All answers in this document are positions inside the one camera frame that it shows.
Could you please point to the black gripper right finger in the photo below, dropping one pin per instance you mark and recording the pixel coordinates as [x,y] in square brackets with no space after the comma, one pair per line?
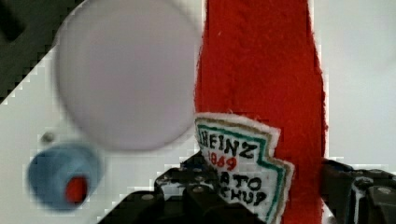
[358,196]

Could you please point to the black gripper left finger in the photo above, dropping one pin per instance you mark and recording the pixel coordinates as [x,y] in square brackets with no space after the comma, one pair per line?
[188,194]

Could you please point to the red felt ketchup bottle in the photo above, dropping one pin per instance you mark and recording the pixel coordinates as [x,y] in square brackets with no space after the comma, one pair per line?
[260,114]

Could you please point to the small red toy in bowl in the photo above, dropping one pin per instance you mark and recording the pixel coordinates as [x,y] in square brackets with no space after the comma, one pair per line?
[76,189]

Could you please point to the pale pink round plate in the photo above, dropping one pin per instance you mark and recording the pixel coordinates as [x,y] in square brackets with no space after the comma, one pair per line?
[125,71]

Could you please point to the blue bowl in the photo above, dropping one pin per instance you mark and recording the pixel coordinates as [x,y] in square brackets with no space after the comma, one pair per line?
[51,169]

